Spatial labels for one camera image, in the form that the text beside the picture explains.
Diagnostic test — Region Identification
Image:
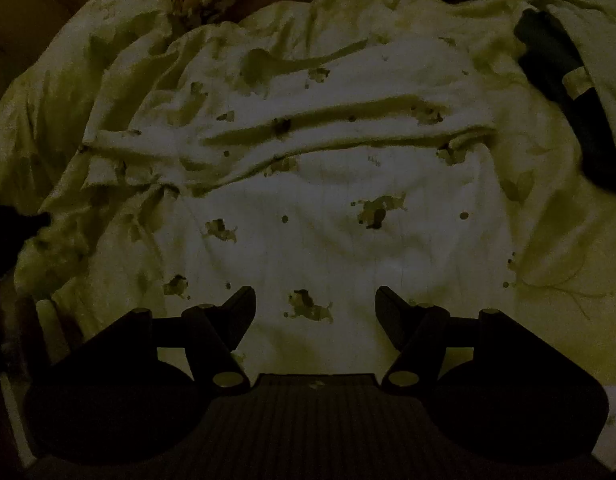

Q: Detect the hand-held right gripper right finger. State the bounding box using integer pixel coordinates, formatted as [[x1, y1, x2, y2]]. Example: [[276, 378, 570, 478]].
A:
[[376, 286, 564, 395]]

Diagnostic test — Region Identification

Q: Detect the yellow-green bed sheet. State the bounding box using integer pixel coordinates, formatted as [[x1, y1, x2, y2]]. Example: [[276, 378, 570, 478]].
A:
[[0, 0, 616, 461]]

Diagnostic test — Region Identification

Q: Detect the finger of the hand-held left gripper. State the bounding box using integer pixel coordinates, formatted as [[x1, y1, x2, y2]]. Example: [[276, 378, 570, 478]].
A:
[[0, 204, 52, 281]]

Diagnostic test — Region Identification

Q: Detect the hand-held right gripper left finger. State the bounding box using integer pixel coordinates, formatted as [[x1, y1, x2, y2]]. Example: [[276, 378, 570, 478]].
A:
[[53, 286, 257, 395]]

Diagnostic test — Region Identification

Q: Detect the folded pale cloth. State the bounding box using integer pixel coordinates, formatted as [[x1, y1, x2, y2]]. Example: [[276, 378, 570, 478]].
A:
[[515, 0, 616, 159]]

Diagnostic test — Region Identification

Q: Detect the dark folded cloth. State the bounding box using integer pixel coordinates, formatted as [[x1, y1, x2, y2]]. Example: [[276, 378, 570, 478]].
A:
[[513, 9, 616, 193]]

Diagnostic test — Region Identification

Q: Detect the white dog-print garment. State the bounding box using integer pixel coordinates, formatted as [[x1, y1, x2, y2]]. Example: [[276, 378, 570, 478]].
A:
[[80, 34, 521, 386]]

